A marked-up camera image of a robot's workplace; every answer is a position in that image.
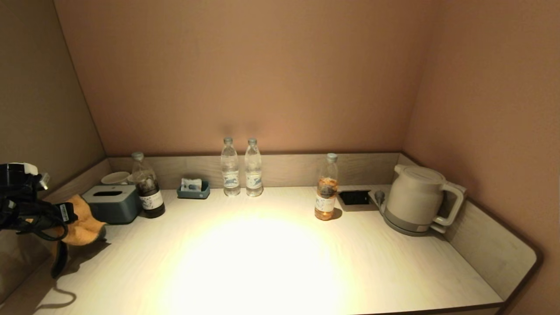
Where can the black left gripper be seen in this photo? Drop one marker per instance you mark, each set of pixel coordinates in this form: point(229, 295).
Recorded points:
point(48, 215)

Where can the orange and grey cleaning cloth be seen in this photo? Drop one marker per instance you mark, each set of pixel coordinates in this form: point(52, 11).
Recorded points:
point(85, 227)

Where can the blue-grey tissue box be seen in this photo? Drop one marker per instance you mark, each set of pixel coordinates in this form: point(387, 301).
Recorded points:
point(116, 208)

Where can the white ceramic cup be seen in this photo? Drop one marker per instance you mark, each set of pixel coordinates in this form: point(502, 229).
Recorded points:
point(115, 177)

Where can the dark drink plastic bottle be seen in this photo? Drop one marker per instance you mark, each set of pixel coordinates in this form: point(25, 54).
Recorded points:
point(151, 200)

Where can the pale sachet packet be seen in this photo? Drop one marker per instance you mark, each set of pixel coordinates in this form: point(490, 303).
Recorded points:
point(191, 183)

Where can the small blue-grey tray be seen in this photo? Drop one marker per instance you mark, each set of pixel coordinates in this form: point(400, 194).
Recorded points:
point(194, 193)

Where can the clear water bottle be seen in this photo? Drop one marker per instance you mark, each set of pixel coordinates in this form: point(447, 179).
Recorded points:
point(253, 174)
point(230, 174)

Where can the light wood desk upstand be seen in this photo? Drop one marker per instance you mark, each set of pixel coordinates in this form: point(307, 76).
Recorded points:
point(297, 168)

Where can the amber tea plastic bottle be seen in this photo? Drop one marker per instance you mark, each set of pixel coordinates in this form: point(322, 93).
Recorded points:
point(326, 196)

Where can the black recessed power socket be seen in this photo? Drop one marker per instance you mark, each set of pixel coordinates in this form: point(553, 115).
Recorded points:
point(354, 197)

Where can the grey kettle power plug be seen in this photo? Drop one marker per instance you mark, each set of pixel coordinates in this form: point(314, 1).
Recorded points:
point(379, 196)

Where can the grey kettle base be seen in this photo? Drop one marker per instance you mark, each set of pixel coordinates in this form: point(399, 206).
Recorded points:
point(402, 227)

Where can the cream electric kettle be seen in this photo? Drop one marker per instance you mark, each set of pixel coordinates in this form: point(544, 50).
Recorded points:
point(413, 197)

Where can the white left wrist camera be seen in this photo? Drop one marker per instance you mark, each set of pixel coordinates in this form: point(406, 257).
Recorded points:
point(26, 168)

